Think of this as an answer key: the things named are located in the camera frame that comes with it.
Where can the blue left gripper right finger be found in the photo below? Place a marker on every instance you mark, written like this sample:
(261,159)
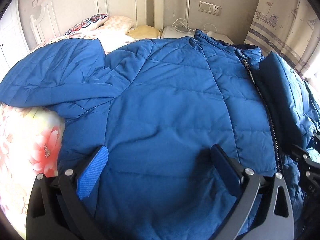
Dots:
(227,169)

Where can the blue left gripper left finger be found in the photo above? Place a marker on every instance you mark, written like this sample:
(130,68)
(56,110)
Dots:
(90,173)

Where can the blue quilted down jacket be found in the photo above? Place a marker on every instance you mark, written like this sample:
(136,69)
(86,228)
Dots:
(159,106)

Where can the floral bed quilt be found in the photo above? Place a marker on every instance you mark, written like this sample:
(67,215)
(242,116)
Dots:
(27,152)

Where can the sailboat print curtain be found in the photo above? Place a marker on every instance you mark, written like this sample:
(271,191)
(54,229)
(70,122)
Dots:
(289,28)

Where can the white wardrobe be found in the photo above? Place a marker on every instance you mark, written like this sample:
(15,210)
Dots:
(13,43)

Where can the red blue patterned pillow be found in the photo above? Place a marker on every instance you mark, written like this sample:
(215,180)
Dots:
(88,24)

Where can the yellow pillow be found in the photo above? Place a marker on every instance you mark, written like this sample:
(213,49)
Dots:
(144,31)

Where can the white nightstand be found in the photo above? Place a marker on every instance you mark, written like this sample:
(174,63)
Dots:
(171,32)

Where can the peach textured pillow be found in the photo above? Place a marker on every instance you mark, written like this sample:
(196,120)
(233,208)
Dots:
(121,24)

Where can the white wooden headboard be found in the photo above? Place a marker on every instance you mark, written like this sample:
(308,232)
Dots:
(57,16)

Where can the wall socket panel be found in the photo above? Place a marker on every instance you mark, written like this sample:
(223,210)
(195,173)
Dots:
(210,8)

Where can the white wall pipe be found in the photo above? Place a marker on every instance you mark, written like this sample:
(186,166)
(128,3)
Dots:
(187,6)

